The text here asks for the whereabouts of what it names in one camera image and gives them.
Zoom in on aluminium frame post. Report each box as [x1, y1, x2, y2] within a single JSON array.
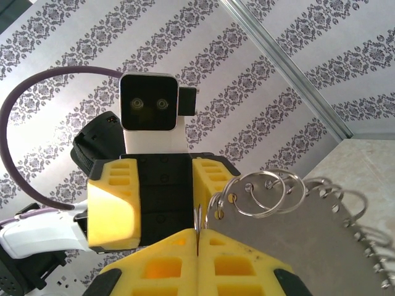
[[220, 0, 355, 140]]

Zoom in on aluminium back rail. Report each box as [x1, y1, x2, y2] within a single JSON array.
[[338, 132, 395, 140]]

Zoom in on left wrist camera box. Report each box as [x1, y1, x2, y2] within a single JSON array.
[[118, 72, 200, 155]]

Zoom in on silver split key ring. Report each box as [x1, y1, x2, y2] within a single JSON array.
[[194, 205, 203, 257]]

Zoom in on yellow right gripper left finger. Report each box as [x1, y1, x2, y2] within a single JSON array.
[[83, 228, 198, 296]]

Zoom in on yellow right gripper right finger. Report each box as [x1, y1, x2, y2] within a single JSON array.
[[197, 229, 312, 296]]

